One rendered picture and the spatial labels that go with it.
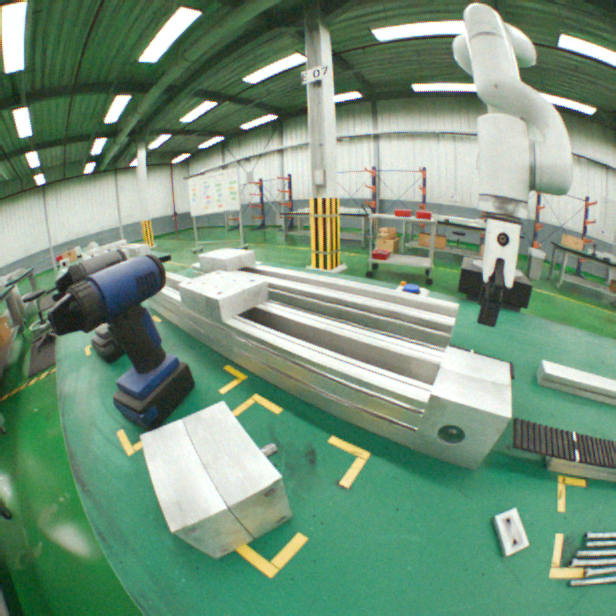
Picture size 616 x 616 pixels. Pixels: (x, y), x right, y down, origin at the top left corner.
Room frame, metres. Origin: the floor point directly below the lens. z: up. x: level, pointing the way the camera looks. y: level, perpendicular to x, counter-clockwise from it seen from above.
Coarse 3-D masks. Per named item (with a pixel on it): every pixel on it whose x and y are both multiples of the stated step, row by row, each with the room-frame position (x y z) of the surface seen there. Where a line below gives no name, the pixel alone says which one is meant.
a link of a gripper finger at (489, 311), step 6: (492, 288) 0.27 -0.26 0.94; (492, 294) 0.27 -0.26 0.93; (492, 300) 0.27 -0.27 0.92; (498, 300) 0.26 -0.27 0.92; (486, 306) 0.28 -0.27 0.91; (492, 306) 0.28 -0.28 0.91; (498, 306) 0.28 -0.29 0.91; (480, 312) 0.29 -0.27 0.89; (486, 312) 0.28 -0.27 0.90; (492, 312) 0.27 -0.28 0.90; (498, 312) 0.27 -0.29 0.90; (480, 318) 0.29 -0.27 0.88; (486, 318) 0.28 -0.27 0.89; (492, 318) 0.27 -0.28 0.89; (486, 324) 0.28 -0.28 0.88; (492, 324) 0.28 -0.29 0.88
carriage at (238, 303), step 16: (224, 272) 0.51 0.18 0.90; (192, 288) 0.42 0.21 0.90; (208, 288) 0.41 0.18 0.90; (224, 288) 0.40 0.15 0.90; (240, 288) 0.40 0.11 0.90; (256, 288) 0.42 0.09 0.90; (192, 304) 0.42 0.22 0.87; (208, 304) 0.38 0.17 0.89; (224, 304) 0.36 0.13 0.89; (240, 304) 0.39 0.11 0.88; (256, 304) 0.41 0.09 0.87; (224, 320) 0.36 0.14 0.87
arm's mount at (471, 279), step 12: (468, 264) 0.72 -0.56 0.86; (468, 276) 0.65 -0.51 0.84; (480, 276) 0.63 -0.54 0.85; (468, 288) 0.65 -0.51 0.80; (480, 288) 0.62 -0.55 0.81; (504, 288) 0.57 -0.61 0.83; (516, 288) 0.55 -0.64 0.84; (528, 288) 0.52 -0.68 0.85; (504, 300) 0.57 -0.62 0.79; (516, 300) 0.54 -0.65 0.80; (528, 300) 0.52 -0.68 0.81
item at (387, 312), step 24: (192, 264) 0.80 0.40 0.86; (288, 288) 0.52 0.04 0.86; (312, 288) 0.50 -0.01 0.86; (336, 288) 0.53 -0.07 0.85; (360, 288) 0.49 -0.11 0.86; (384, 288) 0.48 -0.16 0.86; (312, 312) 0.50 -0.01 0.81; (336, 312) 0.45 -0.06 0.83; (360, 312) 0.42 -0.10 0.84; (384, 312) 0.39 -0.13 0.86; (408, 312) 0.36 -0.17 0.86; (432, 312) 0.40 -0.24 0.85; (456, 312) 0.37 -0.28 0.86; (408, 336) 0.36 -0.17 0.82; (432, 336) 0.33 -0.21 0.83
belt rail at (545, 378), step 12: (540, 372) 0.23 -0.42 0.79; (552, 372) 0.20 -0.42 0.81; (564, 372) 0.19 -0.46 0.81; (576, 372) 0.18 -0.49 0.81; (540, 384) 0.21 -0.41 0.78; (552, 384) 0.19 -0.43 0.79; (564, 384) 0.18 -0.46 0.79; (576, 384) 0.16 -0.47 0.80; (588, 384) 0.15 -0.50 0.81; (600, 384) 0.13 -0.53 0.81; (612, 384) 0.11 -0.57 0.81; (588, 396) 0.14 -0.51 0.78; (600, 396) 0.12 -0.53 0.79; (612, 396) 0.10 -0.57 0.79
